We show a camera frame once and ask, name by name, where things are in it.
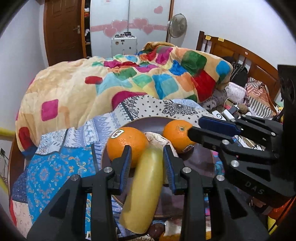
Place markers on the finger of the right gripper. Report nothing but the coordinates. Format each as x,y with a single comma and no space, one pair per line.
238,127
209,139

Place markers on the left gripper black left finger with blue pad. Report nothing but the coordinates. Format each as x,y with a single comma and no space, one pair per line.
64,216

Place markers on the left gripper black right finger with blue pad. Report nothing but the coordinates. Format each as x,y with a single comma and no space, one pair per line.
231,218

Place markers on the pale pinkish sweet potato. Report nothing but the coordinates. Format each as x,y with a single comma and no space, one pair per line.
158,141

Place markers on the striped cloth bag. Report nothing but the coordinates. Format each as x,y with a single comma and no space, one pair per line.
259,99

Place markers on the dark brown round plate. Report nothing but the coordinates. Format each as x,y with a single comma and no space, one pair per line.
198,159

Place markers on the pink patterned pouch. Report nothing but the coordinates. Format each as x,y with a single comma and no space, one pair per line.
236,93

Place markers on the small orange right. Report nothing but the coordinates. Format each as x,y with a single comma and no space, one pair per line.
176,131

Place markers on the black bag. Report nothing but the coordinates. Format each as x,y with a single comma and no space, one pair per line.
239,74

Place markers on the blue patterned bed sheet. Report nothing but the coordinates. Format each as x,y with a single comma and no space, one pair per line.
63,153

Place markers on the wooden headboard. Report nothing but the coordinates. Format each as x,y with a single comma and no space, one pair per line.
257,67

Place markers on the yellow foam hoop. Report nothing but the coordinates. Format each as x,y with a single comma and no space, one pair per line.
6,141

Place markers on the white standing fan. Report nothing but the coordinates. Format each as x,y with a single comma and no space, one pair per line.
177,26

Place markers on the colourful patchwork blanket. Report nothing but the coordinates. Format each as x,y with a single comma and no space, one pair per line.
68,94

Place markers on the silver suitcase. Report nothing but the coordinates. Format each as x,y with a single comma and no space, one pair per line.
125,44

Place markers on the white wardrobe with hearts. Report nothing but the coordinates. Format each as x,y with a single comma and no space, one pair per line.
146,20

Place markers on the brown wooden door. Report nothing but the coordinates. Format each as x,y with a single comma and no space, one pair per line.
62,30

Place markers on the wooden bed frame side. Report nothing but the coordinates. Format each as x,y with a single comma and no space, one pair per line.
16,164

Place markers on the wall socket with cables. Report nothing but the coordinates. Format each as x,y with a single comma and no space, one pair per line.
4,164

